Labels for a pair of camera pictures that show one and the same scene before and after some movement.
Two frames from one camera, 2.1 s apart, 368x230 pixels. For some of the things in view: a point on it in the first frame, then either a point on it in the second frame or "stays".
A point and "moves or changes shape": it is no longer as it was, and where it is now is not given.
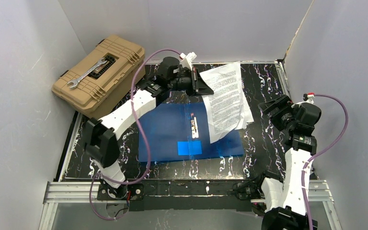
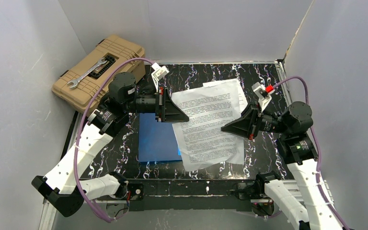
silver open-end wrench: [75, 82] stays
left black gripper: [195, 80] → [162, 104]
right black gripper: [274, 110] → [253, 122]
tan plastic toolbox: [93, 86] stays
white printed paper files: [227, 109] moves or changes shape
